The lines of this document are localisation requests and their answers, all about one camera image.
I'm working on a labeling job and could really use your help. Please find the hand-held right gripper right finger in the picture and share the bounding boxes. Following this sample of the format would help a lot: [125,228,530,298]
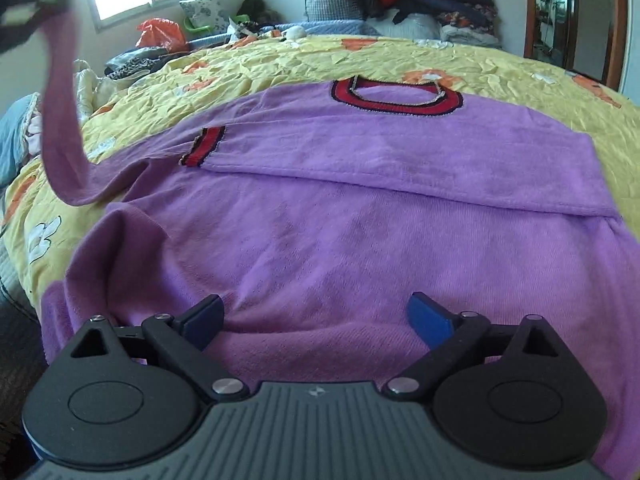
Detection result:
[382,291,563,402]

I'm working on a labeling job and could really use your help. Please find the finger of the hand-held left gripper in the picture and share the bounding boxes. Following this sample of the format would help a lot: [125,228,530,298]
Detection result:
[29,0,76,23]

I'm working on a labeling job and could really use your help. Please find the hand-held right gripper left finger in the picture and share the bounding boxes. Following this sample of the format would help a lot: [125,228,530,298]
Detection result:
[70,294,251,402]

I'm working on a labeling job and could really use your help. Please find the purple sweater with red trim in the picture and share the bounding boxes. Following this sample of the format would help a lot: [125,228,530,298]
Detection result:
[39,0,640,480]

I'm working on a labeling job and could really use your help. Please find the dark blue floral clothes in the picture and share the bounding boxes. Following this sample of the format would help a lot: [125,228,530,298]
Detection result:
[392,0,498,31]

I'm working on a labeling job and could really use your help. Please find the cream quilt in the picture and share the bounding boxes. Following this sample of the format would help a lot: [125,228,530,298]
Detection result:
[74,57,132,108]

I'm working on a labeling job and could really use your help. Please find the leopard print cloth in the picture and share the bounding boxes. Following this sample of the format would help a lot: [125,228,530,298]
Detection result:
[104,46,177,81]

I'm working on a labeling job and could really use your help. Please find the orange plastic bag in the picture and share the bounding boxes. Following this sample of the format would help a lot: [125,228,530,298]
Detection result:
[136,17,187,53]

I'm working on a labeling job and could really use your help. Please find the light blue cloth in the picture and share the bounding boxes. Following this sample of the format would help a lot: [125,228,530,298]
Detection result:
[0,92,42,187]

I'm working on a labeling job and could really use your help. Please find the grey flower print pillow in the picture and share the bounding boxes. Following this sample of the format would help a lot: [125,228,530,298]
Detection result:
[179,0,231,36]

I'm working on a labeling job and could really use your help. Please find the dark green bag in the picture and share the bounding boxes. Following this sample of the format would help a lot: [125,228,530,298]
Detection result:
[236,0,275,30]

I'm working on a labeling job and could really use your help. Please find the yellow floral bedspread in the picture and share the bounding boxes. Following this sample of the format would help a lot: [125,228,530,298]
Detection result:
[0,34,640,311]

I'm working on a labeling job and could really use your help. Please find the blue quilt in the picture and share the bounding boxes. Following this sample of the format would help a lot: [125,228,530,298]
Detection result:
[190,17,372,51]

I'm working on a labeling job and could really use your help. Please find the grey white folded bedding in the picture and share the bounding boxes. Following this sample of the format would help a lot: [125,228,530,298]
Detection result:
[364,11,502,50]

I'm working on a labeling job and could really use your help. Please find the wooden framed mirror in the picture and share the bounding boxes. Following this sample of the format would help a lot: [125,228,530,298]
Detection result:
[522,0,632,95]

